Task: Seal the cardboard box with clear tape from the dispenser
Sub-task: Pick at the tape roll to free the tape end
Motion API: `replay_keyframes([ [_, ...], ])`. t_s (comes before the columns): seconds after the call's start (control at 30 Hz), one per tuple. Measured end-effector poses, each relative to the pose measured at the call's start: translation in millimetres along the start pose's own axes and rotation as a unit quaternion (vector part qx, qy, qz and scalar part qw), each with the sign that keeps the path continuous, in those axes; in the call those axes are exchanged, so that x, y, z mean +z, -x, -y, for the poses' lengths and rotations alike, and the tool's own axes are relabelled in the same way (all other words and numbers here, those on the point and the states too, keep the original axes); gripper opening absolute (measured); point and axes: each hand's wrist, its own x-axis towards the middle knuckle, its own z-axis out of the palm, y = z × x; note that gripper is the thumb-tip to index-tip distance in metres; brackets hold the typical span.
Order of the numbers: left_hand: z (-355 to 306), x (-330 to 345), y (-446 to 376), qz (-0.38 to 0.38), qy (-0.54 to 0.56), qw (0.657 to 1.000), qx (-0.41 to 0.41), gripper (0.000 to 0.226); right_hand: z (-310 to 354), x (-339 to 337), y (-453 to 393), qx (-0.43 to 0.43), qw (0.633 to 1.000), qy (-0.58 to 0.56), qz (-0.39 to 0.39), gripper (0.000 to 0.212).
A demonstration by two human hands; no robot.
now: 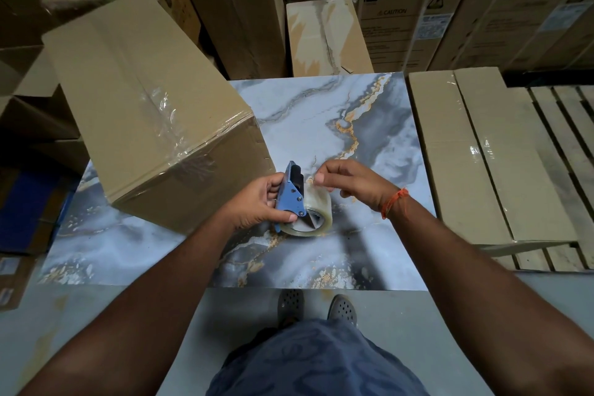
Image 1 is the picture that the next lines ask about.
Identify beige marble pattern tile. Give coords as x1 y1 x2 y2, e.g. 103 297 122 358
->
285 0 374 78

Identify person's left forearm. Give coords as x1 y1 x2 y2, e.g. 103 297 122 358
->
18 210 242 396

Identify open empty cardboard box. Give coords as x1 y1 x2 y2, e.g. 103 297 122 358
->
0 45 82 141

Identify wide strapped appliance carton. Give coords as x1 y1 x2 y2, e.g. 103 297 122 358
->
426 0 594 72

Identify blue patterned shorts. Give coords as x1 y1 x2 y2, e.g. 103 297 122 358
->
205 319 430 396

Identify blue printed flattened carton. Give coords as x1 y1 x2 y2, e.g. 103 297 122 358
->
0 163 82 257

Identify person's right forearm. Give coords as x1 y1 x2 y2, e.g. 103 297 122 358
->
387 194 594 396

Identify person's left hand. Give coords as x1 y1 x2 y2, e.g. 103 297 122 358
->
220 171 300 232

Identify strapped appliance carton white label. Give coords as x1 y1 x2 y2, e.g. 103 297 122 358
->
327 0 488 74

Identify person's right hand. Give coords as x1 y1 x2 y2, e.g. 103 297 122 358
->
313 158 402 215

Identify orange thread wristband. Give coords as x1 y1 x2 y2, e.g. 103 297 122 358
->
379 187 410 221

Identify large brown cardboard box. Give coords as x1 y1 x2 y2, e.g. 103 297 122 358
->
41 0 275 235

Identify long flat cardboard box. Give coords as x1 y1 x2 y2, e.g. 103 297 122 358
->
407 67 579 258

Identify tall narrow cardboard box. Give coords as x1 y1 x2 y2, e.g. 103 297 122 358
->
176 0 288 81

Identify person's right grey clog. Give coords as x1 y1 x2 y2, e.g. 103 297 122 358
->
327 294 358 327

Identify wooden pallet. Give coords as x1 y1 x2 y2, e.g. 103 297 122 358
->
494 84 594 273

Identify clear tape roll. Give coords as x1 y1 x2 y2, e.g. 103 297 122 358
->
278 182 334 239

